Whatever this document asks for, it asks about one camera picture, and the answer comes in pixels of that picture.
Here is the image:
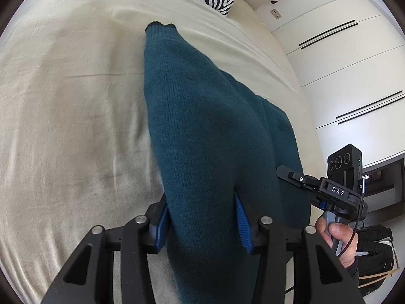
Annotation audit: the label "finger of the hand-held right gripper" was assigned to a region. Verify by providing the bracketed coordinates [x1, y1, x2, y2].
[276, 165, 321, 194]
[311, 195, 328, 213]

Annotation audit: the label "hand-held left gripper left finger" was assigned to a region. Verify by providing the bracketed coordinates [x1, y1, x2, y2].
[41, 193, 169, 304]

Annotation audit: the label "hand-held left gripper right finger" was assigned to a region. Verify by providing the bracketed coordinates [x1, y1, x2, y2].
[233, 193, 365, 304]

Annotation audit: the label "teal knit sweater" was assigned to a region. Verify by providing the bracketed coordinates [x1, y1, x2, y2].
[143, 22, 312, 304]

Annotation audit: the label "person's right forearm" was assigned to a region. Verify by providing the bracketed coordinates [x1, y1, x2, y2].
[346, 255, 362, 289]

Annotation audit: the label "person's right hand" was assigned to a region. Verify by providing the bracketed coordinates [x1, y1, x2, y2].
[316, 221, 360, 268]

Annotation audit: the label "black bag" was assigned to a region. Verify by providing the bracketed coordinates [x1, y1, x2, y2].
[356, 224, 397, 296]

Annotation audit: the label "wooden sticks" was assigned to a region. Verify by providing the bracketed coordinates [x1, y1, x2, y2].
[359, 268, 401, 281]

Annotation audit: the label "cream bed sheet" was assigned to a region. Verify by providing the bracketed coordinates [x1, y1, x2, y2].
[0, 0, 326, 304]

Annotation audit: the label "thin black cable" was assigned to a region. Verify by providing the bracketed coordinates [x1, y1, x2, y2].
[337, 179, 368, 258]

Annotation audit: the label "long black wardrobe handle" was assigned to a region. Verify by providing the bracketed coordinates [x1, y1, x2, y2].
[301, 23, 359, 50]
[337, 94, 405, 124]
[336, 91, 404, 119]
[299, 20, 356, 46]

